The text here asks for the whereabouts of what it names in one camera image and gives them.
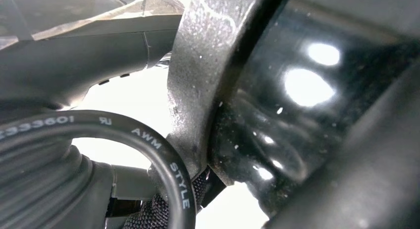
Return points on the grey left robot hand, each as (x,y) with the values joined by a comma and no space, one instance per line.
(82,63)

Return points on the grey rough robot body part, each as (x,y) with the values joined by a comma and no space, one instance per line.
(200,56)

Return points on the black glossy robot body panel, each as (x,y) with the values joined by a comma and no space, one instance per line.
(262,155)

